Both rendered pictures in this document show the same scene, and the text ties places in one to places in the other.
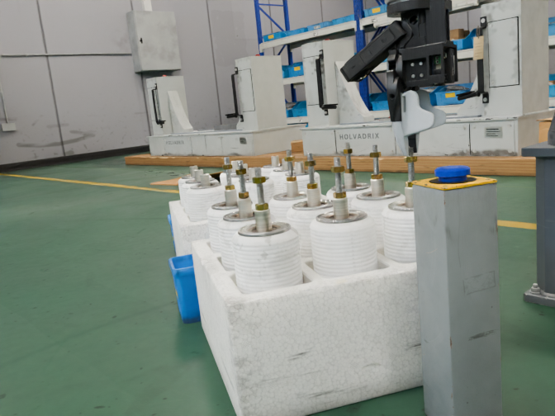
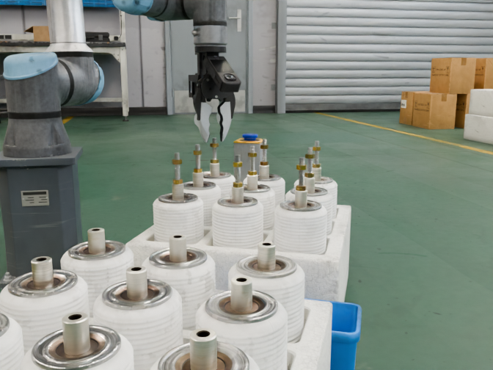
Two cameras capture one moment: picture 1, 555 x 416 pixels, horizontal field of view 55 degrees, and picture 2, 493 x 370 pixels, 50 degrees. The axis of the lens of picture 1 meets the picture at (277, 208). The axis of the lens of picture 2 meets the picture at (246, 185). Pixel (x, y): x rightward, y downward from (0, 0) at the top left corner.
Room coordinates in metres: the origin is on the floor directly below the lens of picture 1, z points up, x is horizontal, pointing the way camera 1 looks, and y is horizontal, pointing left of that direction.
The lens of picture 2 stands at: (1.83, 0.44, 0.49)
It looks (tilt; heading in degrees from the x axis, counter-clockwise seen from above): 12 degrees down; 209
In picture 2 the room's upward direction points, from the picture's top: straight up
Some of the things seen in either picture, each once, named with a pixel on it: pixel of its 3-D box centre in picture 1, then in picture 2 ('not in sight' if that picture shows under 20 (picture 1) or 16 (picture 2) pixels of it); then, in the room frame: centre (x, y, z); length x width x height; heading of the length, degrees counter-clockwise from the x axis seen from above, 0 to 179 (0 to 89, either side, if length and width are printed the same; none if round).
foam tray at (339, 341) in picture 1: (322, 296); (252, 262); (0.89, -0.06, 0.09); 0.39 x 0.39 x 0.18; 15
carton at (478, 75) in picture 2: not in sight; (487, 75); (-3.43, 0.00, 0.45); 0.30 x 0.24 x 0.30; 38
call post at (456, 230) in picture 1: (457, 306); (249, 199); (0.63, -0.21, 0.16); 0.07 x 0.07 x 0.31; 15
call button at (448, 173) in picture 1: (452, 176); (249, 138); (0.63, -0.21, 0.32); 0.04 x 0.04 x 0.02
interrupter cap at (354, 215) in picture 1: (341, 217); (264, 178); (0.77, -0.09, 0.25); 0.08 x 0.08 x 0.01
